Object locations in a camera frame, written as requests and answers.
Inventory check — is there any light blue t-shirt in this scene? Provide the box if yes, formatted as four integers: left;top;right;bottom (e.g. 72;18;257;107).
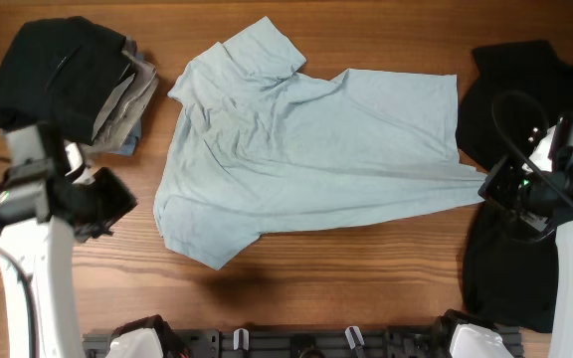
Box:
153;18;484;269

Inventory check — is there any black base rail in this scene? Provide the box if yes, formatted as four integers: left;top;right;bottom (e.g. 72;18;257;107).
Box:
81;325;524;358

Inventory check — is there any folded grey garment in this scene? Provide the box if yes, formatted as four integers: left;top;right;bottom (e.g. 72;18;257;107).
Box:
82;38;158;152

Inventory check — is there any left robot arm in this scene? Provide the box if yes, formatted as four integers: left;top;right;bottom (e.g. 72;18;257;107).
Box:
0;123;188;358

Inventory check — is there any folded black garment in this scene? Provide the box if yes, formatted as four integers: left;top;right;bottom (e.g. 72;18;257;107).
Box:
0;16;131;144

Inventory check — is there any black t-shirt on table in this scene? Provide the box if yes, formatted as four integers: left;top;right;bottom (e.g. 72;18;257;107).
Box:
456;40;573;333

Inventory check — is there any folded blue garment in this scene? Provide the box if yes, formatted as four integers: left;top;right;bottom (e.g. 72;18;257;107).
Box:
115;120;142;156

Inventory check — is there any left black cable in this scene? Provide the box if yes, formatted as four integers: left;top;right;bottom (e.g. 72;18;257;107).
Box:
0;154;39;358

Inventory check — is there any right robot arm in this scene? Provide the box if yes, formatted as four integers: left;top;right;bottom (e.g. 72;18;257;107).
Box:
463;108;573;357

